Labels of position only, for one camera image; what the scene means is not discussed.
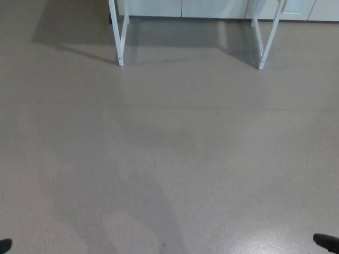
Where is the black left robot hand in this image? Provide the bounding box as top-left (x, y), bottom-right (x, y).
top-left (0, 238), bottom-right (13, 254)

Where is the white cabinet row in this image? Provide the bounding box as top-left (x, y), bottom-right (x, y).
top-left (116, 0), bottom-right (339, 22)

